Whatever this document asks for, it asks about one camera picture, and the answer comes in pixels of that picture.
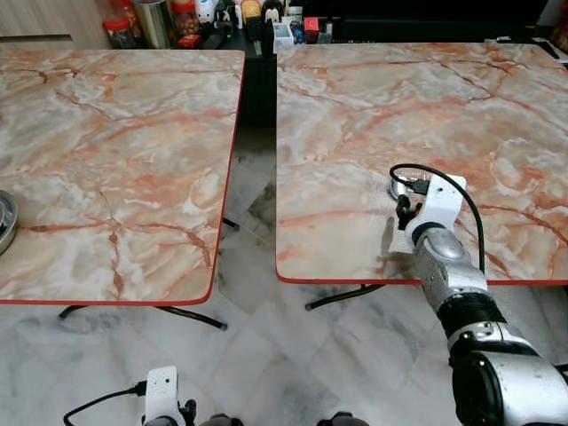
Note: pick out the tall red-lidded jar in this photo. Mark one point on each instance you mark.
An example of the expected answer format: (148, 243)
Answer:
(185, 19)

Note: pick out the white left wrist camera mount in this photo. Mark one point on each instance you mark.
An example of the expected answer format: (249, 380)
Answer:
(161, 395)

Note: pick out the red container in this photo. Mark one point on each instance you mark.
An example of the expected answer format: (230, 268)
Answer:
(562, 31)

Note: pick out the small white box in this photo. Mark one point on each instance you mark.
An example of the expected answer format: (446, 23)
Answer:
(283, 35)

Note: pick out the small red-lidded jar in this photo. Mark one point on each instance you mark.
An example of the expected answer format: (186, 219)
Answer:
(116, 34)

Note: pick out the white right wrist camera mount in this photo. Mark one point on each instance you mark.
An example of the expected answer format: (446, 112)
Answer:
(437, 202)

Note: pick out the black cabinet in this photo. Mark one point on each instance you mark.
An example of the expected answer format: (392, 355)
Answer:
(426, 19)

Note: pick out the small red box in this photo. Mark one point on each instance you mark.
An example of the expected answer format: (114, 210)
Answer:
(311, 26)

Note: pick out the robot left leg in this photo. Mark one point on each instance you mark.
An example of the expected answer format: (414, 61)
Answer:
(219, 420)

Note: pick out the stainless steel canister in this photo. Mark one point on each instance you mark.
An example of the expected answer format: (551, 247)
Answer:
(156, 22)

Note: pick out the stainless steel bowl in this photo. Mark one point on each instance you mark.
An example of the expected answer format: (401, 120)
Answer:
(4, 222)

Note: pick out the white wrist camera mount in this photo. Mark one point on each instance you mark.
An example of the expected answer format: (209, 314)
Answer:
(161, 395)
(437, 202)

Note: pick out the robot leg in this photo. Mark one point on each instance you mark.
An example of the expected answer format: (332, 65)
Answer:
(343, 419)
(219, 420)

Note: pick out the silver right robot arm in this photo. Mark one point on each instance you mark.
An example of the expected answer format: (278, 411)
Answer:
(461, 275)

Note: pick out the wooden cabinet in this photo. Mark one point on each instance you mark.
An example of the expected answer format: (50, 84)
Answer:
(49, 18)

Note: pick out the marble table with red edge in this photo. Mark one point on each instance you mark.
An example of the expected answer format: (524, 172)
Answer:
(115, 169)
(355, 115)

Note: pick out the robot right leg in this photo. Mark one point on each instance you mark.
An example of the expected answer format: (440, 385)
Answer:
(343, 419)

